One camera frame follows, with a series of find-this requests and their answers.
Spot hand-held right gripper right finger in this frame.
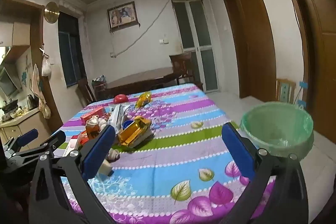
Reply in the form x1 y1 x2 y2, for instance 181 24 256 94
221 122 309 224

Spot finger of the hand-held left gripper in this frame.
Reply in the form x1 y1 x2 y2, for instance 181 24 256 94
3 129 39 157
14 131 67 162

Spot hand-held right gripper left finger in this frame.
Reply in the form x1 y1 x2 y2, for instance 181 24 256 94
29 124 117 224

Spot small tissue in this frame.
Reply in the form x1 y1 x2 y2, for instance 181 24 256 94
106 148 121 162

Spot green lined trash bin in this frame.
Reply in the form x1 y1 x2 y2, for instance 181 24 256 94
239 101 314 161

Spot kitchen counter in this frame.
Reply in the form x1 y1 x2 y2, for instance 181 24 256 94
0 109 50 146

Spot small beige box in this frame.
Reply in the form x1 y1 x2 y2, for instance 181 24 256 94
98 160 113 177

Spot pink white box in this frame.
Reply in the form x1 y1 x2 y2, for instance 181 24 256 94
63 133 87 159

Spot hanging beige bag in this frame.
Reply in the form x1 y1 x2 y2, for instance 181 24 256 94
41 103 51 119

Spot white crumpled tissue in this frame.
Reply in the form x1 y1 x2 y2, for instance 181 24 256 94
86 115 108 130

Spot steel kettle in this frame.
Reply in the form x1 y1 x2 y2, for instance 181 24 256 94
26 95 38 109

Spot black wok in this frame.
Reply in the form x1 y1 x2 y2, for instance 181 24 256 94
1 99 19 113

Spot red box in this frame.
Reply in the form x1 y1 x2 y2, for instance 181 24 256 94
80 106 107 125

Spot silver white packet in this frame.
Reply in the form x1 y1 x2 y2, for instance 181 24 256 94
107 104 127 132

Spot gold yellow box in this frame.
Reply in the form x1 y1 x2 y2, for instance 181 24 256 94
118 116 152 148

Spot hanging apron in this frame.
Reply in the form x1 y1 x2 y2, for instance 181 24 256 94
31 64 45 109

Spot dark wooden chair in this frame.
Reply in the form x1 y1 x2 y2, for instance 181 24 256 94
77 78 96 106
169 51 204 90

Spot range hood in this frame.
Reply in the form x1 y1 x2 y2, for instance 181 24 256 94
0 46 23 98

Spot floral striped tablecloth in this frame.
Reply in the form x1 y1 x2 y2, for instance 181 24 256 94
51 83 276 224

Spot hanging white plastic bag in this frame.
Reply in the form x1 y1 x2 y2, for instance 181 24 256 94
41 55 52 77

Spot basket with cloth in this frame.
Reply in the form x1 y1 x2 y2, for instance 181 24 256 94
91 76 107 86

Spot gold foil wrapper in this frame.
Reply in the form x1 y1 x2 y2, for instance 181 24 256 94
135 92 152 108

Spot folded wooden chair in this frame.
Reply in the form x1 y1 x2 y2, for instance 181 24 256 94
276 78 297 104

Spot dark window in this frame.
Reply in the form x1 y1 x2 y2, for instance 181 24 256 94
58 14 87 88

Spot dark wooden dining table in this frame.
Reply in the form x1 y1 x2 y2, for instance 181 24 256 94
105 67 181 94

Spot glass double door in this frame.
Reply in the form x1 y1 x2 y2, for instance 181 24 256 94
171 0 219 93

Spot brown wooden door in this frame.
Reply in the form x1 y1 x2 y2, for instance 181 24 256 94
218 0 279 102

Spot wooden wall cabinet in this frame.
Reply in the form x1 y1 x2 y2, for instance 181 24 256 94
0 22 31 56

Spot gold round wall disc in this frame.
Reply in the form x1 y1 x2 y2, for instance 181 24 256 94
44 1 61 24

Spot white wall cable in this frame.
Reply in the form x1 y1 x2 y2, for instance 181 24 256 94
110 0 172 58

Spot framed wall picture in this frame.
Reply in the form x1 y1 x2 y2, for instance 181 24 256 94
107 1 139 31

